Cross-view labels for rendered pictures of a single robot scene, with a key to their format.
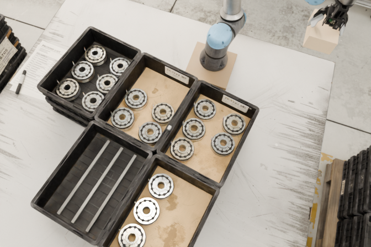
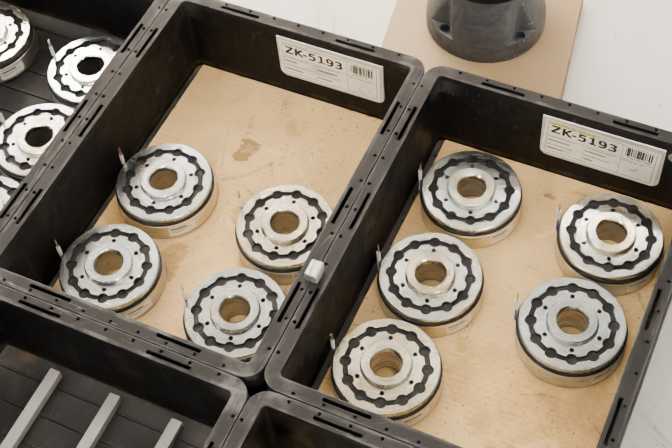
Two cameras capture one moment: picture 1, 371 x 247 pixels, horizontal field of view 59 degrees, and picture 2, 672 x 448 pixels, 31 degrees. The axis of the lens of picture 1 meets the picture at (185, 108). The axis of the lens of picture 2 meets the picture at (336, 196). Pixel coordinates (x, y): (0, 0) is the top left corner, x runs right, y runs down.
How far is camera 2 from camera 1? 0.33 m
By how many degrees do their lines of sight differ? 11
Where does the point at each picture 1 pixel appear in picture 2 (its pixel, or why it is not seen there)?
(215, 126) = (527, 262)
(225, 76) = (546, 77)
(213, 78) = not seen: hidden behind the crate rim
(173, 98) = (328, 172)
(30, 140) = not seen: outside the picture
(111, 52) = (56, 26)
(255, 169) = not seen: outside the picture
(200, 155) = (473, 394)
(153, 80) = (235, 112)
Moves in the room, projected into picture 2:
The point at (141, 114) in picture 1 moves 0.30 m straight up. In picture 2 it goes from (194, 249) to (136, 52)
